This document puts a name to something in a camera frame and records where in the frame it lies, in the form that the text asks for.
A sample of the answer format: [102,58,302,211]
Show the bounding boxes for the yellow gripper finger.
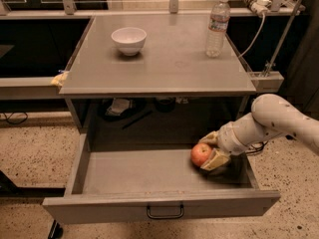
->
[200,148,230,171]
[198,131,218,146]

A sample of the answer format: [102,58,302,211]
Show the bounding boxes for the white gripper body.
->
[217,121,247,155]

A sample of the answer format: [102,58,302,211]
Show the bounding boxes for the red apple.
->
[190,143,212,166]

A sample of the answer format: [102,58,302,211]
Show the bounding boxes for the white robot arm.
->
[199,94,319,171]

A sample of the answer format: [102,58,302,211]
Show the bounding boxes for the open grey top drawer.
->
[43,133,280,224]

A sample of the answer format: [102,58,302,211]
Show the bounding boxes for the grey cabinet table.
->
[60,14,255,148]

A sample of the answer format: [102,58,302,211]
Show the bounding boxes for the clear plastic water bottle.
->
[205,0,230,58]

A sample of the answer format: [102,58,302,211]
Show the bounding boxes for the white ceramic bowl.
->
[111,27,147,56]

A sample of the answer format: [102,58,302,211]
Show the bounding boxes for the white power plug adapter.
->
[242,0,271,16]

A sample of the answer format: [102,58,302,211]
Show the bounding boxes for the yellow tape scrap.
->
[51,71,69,87]

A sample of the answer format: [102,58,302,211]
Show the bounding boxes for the black cable bundle on floor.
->
[245,140,269,156]

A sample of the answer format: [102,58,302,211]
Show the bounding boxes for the black drawer handle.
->
[147,205,184,220]

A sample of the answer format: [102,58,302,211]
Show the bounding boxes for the white power cable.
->
[237,12,267,59]

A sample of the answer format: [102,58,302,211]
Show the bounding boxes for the black cable on left floor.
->
[0,112,29,125]

